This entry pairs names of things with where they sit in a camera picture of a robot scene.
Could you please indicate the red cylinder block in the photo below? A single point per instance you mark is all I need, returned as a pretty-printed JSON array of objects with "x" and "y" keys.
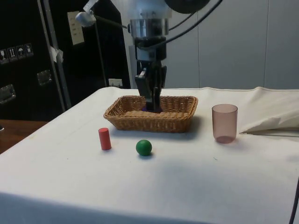
[{"x": 105, "y": 140}]

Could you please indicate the see-through pink cup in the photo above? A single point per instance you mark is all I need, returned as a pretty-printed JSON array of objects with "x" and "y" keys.
[{"x": 224, "y": 123}]

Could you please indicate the black cabinet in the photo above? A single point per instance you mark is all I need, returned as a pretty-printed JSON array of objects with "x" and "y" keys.
[{"x": 28, "y": 70}]

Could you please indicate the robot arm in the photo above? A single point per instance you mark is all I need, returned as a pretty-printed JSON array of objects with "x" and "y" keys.
[{"x": 149, "y": 14}]

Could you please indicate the pale lockers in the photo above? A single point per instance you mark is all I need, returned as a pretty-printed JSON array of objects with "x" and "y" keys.
[{"x": 233, "y": 46}]

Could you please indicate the purple triangular block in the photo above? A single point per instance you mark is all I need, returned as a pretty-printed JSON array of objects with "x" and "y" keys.
[{"x": 157, "y": 110}]

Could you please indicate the grey metal pole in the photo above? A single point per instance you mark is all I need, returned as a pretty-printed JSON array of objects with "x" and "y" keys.
[{"x": 54, "y": 58}]

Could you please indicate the green ball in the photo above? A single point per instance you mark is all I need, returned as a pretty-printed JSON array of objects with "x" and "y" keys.
[{"x": 144, "y": 147}]

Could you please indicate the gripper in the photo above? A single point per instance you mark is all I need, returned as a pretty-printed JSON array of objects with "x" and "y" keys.
[{"x": 150, "y": 50}]

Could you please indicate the wicker basket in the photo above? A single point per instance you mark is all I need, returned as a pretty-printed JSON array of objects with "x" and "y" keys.
[{"x": 149, "y": 122}]

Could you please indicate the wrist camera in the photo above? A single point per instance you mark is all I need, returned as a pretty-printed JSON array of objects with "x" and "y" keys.
[{"x": 85, "y": 18}]

